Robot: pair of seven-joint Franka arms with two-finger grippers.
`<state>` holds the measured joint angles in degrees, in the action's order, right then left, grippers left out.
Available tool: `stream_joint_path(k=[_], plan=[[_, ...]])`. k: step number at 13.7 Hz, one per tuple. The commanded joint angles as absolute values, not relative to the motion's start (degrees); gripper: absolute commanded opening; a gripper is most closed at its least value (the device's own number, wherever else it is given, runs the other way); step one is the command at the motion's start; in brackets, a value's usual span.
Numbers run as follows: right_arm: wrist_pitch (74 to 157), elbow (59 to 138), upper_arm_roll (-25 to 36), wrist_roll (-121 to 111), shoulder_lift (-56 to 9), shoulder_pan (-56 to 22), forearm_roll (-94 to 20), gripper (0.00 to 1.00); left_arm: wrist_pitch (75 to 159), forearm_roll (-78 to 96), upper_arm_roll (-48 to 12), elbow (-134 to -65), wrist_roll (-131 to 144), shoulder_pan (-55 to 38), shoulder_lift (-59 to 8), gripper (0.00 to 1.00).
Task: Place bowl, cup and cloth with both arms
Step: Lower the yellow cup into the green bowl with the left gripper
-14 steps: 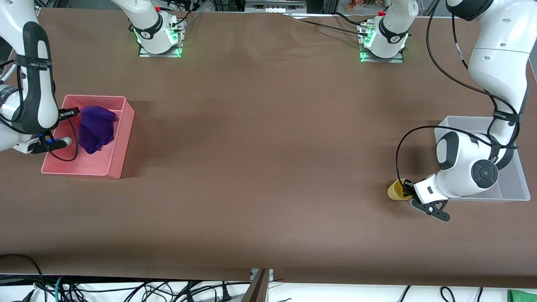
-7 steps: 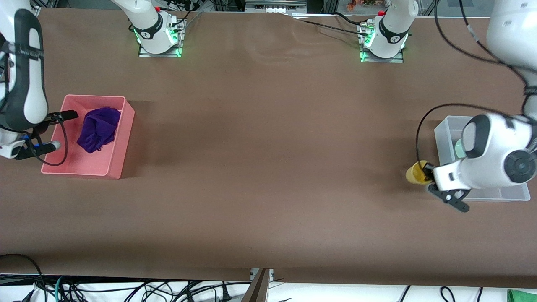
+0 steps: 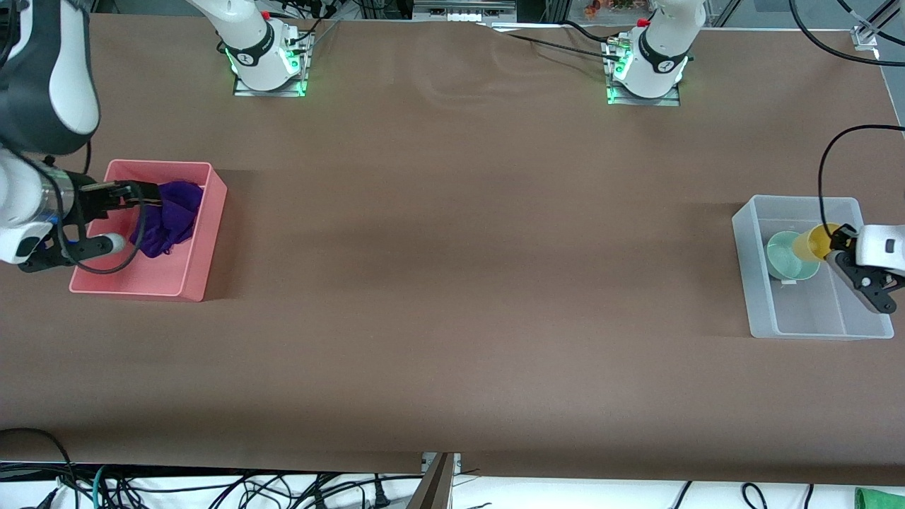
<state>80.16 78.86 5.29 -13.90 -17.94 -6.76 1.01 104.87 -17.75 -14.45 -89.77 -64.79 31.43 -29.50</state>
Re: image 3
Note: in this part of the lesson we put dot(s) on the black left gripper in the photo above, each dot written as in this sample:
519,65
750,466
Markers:
841,237

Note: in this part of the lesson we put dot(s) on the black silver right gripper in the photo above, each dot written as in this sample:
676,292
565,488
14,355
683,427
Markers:
90,199

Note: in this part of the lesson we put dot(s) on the yellow cup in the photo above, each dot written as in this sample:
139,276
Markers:
813,244

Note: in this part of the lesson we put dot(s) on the purple cloth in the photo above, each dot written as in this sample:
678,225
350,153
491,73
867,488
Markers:
173,212

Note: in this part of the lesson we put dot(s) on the pale green bowl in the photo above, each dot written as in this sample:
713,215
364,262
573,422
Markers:
781,258

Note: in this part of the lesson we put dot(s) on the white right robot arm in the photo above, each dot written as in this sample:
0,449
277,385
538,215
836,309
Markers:
71,78

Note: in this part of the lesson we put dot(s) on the green cloth scrap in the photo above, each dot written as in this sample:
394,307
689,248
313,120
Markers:
880,498

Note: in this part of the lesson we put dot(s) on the clear plastic bin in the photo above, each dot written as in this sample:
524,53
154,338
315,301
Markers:
813,311

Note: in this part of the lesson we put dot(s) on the pink plastic bin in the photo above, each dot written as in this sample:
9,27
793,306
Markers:
205,233

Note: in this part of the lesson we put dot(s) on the metal corner clamp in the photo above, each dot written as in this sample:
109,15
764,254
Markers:
866,37

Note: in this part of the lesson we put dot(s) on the white power strip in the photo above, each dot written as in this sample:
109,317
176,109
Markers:
463,8

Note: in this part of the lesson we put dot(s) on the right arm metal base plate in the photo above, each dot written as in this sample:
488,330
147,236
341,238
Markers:
269,92

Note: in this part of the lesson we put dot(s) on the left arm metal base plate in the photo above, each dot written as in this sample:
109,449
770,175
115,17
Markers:
643,100

